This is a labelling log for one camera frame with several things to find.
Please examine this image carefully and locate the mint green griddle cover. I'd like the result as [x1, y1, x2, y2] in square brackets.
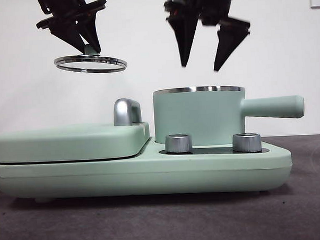
[0, 121, 152, 165]

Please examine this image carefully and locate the silver griddle cover handle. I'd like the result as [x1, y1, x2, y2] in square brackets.
[113, 97, 143, 127]

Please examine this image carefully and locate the mint green breakfast machine base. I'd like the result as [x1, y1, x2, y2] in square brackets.
[0, 130, 295, 206]

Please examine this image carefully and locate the glass lid with green knob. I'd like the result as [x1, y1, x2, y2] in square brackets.
[53, 43, 128, 76]

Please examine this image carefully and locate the mint green pot with handle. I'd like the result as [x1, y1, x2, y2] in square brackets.
[152, 81, 307, 149]

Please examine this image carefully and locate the silver control knob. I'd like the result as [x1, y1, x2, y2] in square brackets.
[231, 132, 263, 153]
[165, 133, 193, 155]

